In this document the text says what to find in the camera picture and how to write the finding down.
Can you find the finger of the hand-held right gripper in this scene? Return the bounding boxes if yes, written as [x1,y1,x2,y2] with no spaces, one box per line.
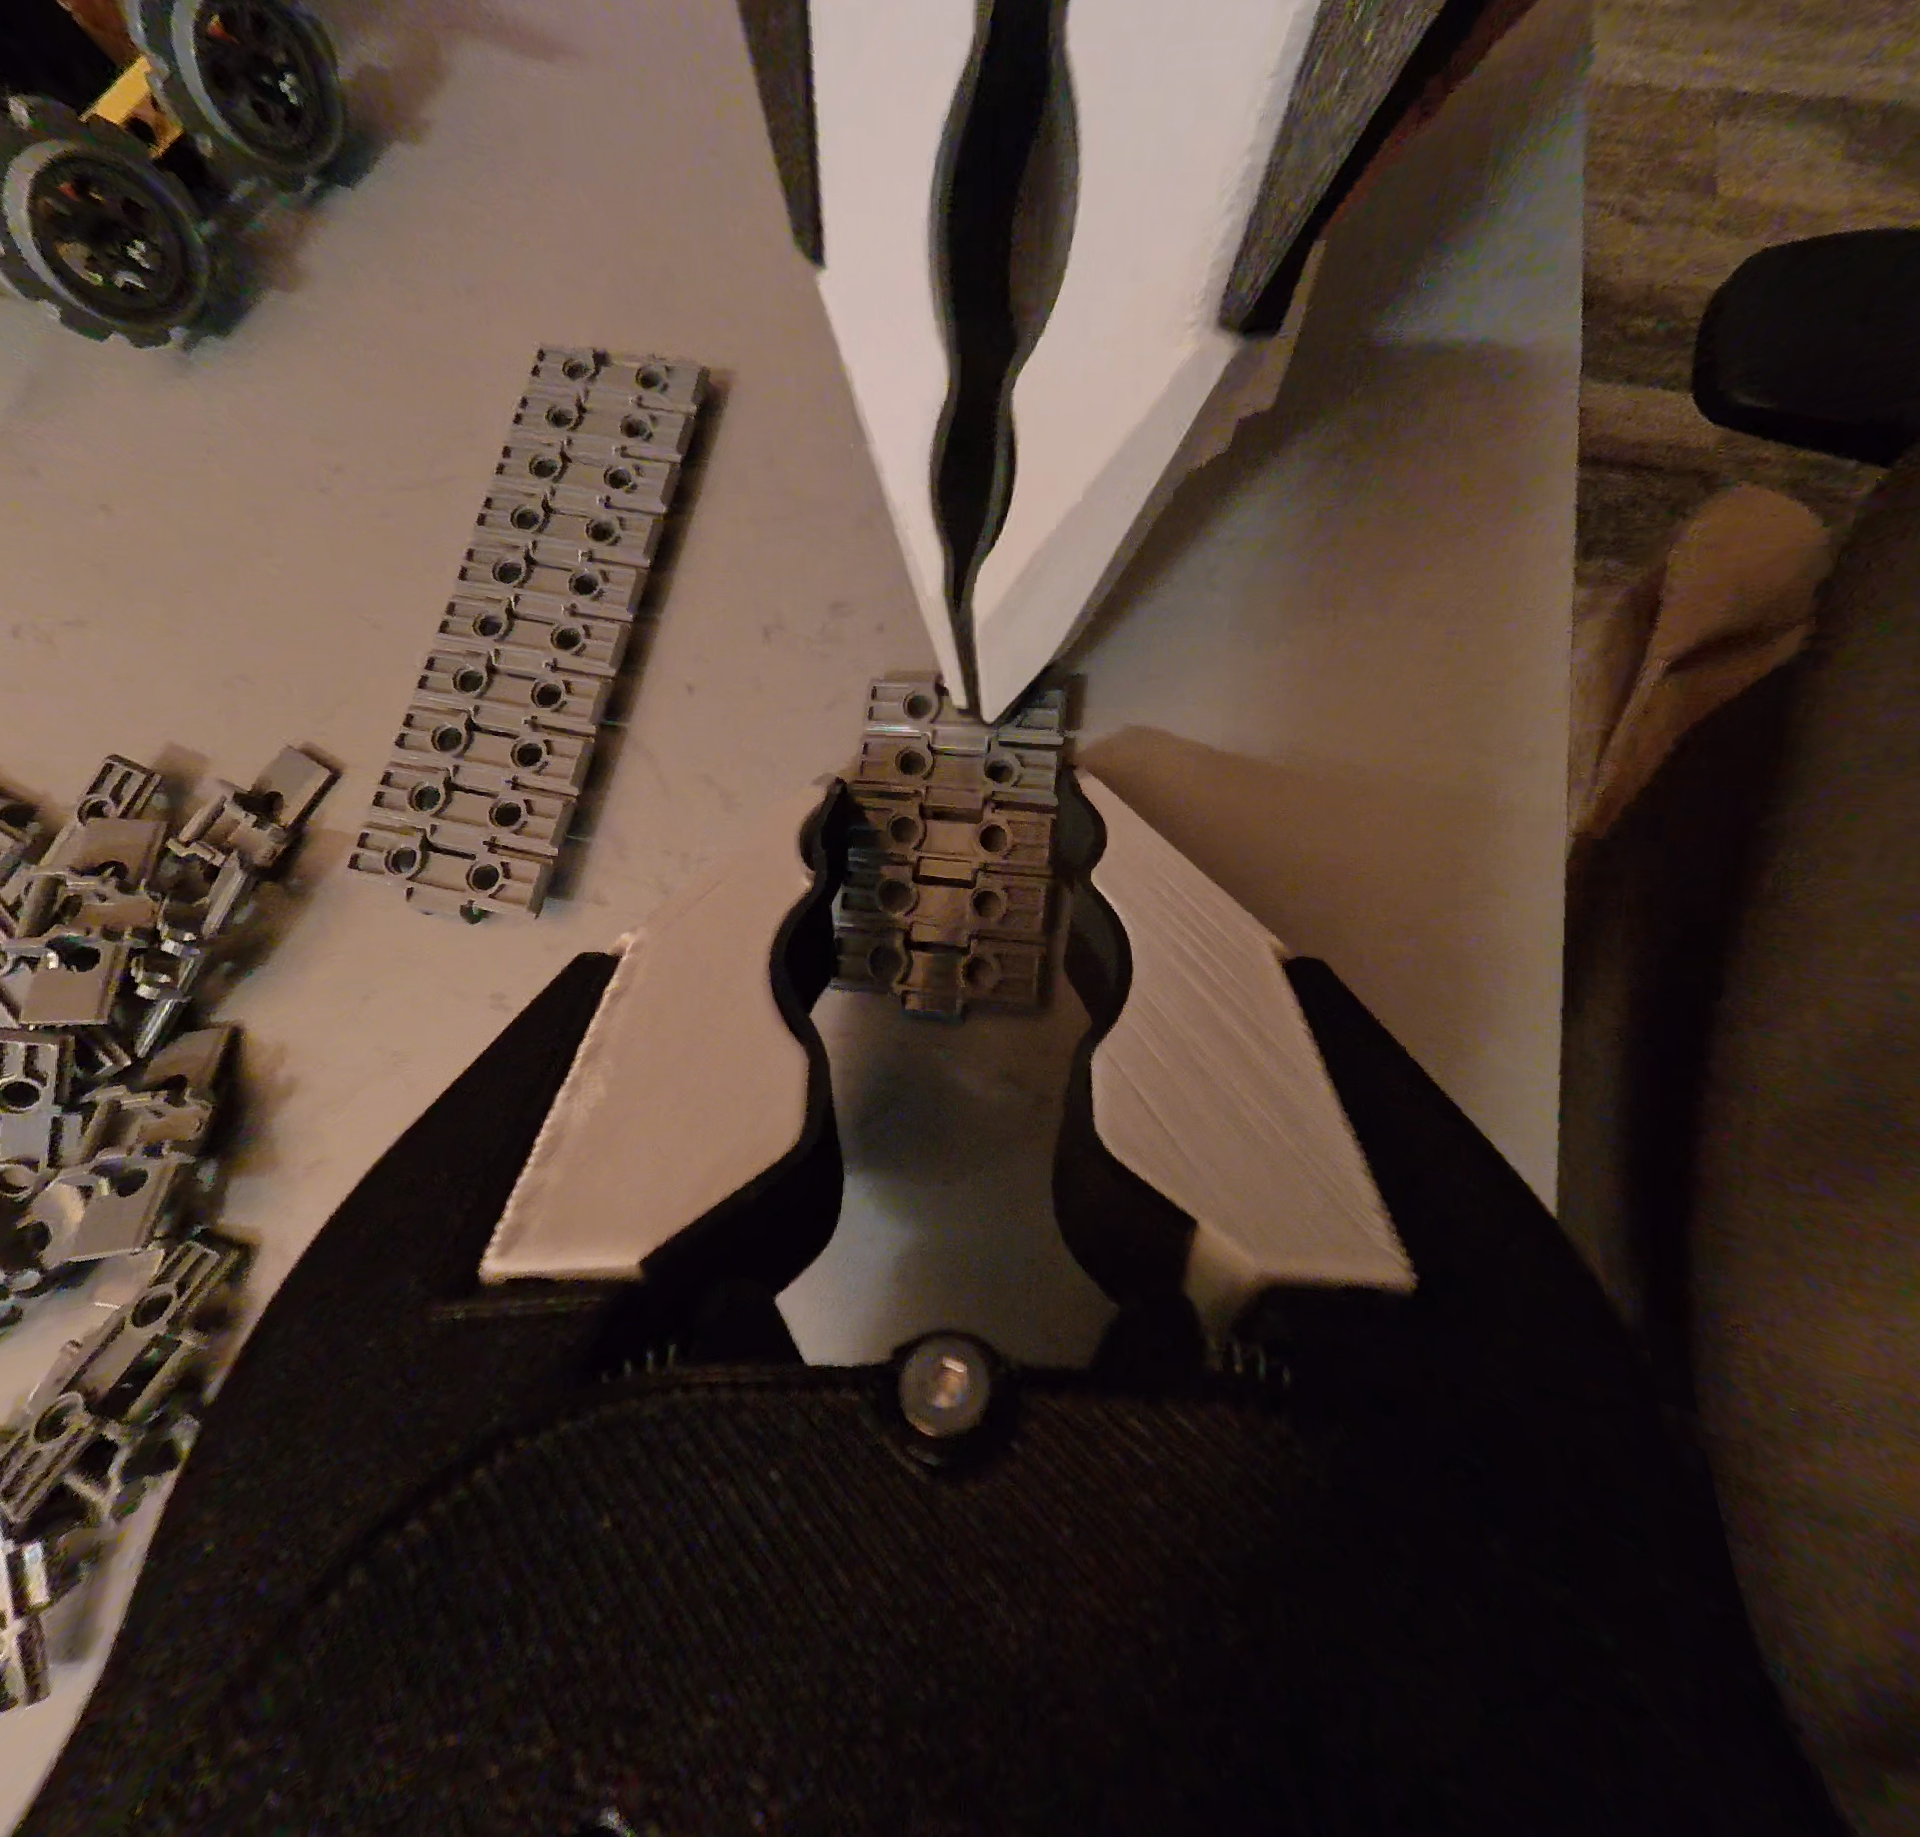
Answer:
[802,0,1009,714]
[965,0,1348,725]

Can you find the person's black shoe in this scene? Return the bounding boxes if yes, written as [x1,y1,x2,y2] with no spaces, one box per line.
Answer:
[1692,226,1920,466]

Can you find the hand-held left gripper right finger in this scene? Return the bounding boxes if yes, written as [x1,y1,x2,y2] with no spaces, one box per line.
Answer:
[1049,771,1419,1329]

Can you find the short grey track strip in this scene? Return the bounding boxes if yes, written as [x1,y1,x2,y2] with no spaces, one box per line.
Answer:
[832,672,1083,1027]

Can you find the person's grey clothing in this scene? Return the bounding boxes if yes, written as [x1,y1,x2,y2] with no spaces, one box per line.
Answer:
[1560,456,1920,1837]

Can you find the person's beige trousers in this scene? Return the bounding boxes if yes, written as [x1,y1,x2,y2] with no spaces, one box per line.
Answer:
[1574,484,1839,840]

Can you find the yellow black brick vehicle model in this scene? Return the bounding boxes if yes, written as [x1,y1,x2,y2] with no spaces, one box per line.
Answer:
[0,0,348,353]

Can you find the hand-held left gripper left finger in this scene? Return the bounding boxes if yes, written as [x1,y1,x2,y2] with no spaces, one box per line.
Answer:
[480,779,848,1286]

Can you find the assembled grey track strip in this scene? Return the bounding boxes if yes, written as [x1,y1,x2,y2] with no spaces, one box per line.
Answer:
[347,343,713,926]

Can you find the pile of grey track links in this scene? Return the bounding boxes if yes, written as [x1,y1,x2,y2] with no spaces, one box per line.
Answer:
[0,746,339,1710]

